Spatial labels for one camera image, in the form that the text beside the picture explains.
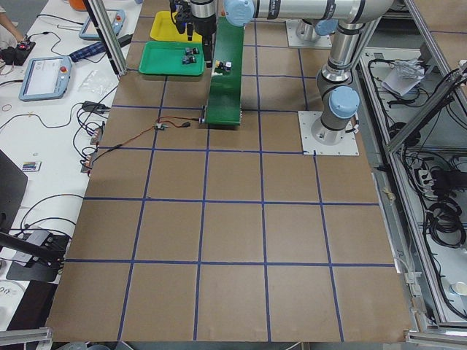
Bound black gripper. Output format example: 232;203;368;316
169;0;193;40
190;0;217;68

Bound yellow push button switch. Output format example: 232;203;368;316
212;61;232;75

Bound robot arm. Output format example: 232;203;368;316
188;1;392;130
169;0;193;42

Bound yellow plastic tray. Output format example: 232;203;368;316
150;11;189;42

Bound green plastic tray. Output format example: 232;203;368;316
139;41;205;77

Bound black power adapter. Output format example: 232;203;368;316
118;34;133;47

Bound blue teach pendant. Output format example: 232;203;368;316
18;56;72;102
79;9;127;41

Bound green conveyor belt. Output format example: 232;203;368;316
200;16;244;127

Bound aluminium frame post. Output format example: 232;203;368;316
83;0;127;77

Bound red black power cable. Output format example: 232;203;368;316
89;115;201;161

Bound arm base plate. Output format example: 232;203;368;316
298;111;359;157
285;19;332;50

